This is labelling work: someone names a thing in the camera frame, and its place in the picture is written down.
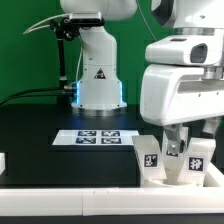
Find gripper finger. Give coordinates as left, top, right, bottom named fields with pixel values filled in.
left=202, top=117, right=222, bottom=138
left=163, top=124, right=186, bottom=157

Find white obstacle fence frame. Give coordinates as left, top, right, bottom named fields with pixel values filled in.
left=0, top=151, right=224, bottom=217

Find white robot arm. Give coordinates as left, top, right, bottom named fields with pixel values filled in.
left=60, top=0, right=224, bottom=152

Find black camera on stand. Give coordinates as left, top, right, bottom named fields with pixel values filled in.
left=69, top=12, right=104, bottom=27

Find white marker tag plate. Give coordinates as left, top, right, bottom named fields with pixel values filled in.
left=53, top=130, right=139, bottom=146

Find black cable bundle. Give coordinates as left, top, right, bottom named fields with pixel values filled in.
left=0, top=84, right=77, bottom=108

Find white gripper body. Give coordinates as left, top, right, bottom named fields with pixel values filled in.
left=140, top=64, right=224, bottom=126

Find black camera stand pole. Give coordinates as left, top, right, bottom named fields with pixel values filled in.
left=50, top=19, right=80, bottom=106

